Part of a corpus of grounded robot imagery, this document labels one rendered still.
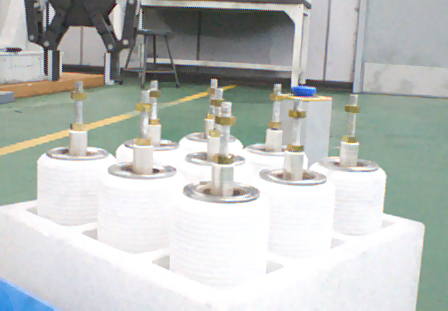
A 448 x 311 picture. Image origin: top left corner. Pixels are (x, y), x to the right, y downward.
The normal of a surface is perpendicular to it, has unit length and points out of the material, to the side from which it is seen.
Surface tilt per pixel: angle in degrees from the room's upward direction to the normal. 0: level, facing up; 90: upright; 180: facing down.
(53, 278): 90
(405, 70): 90
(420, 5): 90
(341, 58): 90
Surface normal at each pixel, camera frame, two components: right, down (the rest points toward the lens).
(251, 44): -0.22, 0.15
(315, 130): 0.74, 0.15
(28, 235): -0.67, 0.08
